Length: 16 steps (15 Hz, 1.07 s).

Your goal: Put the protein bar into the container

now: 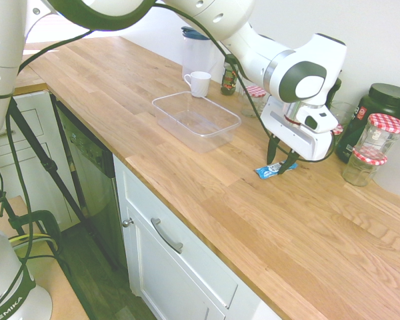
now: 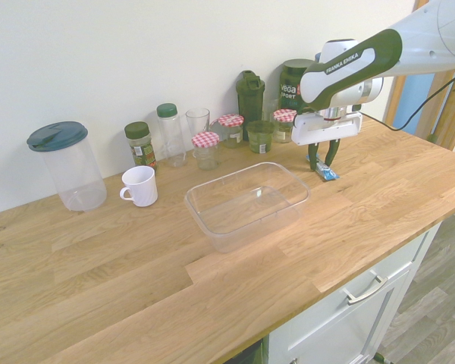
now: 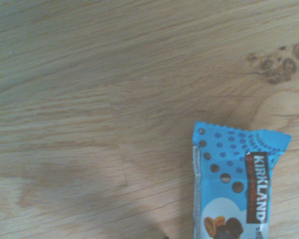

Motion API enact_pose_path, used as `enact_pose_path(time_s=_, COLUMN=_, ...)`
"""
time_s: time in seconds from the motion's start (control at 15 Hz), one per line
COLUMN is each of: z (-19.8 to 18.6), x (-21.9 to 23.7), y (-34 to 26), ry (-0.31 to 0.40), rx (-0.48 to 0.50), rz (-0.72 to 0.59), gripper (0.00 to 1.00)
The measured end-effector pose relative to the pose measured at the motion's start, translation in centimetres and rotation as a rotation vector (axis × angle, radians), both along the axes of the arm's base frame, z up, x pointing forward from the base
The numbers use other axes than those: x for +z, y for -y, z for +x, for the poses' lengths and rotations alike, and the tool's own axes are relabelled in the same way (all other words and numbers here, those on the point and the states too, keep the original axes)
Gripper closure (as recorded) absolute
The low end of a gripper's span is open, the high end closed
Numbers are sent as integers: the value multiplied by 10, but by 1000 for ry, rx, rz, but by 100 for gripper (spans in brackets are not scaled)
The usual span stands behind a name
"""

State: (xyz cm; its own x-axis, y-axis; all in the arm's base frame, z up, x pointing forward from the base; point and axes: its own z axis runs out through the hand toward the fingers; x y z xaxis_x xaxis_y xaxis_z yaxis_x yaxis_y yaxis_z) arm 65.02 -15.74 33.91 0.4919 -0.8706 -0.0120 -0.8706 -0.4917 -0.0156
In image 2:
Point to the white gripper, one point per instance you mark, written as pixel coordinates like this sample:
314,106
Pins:
326,129

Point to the blue protein bar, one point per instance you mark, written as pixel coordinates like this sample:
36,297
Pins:
326,172

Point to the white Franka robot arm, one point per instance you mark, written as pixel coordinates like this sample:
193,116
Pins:
413,45

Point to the dark green Vega protein tub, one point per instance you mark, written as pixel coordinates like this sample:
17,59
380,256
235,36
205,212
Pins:
290,87

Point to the clear plastic rectangular container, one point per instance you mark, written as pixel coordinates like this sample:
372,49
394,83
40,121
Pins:
246,204

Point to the glass jar red checkered lid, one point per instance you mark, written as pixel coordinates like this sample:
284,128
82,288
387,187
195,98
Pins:
232,132
283,127
206,151

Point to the green translucent plastic tub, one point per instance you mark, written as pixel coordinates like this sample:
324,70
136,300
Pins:
259,138

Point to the dark green shaker bottle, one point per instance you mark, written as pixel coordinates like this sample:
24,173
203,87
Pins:
250,98

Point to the tall clear drinking glass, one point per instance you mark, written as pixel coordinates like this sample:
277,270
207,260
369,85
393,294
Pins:
197,123

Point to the clear bottle with green cap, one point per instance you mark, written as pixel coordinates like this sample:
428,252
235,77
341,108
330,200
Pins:
170,136

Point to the white cabinet drawer front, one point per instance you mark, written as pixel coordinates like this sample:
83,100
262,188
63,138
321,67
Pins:
349,322

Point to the spice jar with green lid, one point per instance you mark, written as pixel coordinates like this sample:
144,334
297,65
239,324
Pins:
140,148

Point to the white ribbed mug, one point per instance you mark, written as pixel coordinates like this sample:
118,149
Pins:
142,187

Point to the clear canister with teal lid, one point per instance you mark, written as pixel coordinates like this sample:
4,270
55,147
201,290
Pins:
74,167

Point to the wooden door frame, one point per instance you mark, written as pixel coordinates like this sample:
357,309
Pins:
445,106

